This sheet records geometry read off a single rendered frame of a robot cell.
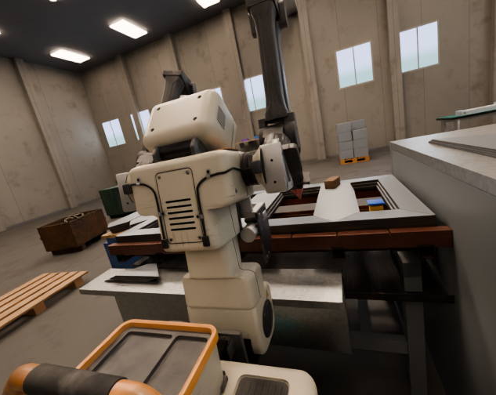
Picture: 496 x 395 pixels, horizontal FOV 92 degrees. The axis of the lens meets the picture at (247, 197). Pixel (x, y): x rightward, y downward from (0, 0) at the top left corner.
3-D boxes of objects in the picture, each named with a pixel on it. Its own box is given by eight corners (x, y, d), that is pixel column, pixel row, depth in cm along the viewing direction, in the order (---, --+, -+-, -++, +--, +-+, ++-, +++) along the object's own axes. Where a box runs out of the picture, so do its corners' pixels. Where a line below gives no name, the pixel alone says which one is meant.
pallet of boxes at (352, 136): (339, 159, 842) (335, 125, 816) (364, 155, 814) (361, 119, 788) (341, 164, 734) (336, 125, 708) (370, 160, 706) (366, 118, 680)
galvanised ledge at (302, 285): (112, 273, 146) (110, 268, 145) (342, 275, 97) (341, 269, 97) (80, 294, 128) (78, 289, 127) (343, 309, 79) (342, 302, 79)
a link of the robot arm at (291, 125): (237, -15, 64) (273, -31, 61) (252, 16, 77) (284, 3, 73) (260, 153, 67) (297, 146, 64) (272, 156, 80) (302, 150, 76)
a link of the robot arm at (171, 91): (161, 60, 92) (186, 60, 91) (174, 87, 105) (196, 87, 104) (133, 167, 79) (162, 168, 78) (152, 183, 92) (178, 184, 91)
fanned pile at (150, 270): (121, 269, 140) (119, 262, 139) (176, 269, 126) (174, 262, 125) (103, 281, 129) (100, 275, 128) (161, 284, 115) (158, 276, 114)
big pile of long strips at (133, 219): (168, 204, 252) (166, 198, 251) (200, 199, 237) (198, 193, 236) (100, 236, 180) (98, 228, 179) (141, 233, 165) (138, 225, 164)
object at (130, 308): (130, 321, 153) (112, 273, 146) (351, 346, 105) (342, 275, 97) (124, 326, 150) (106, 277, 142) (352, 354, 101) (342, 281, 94)
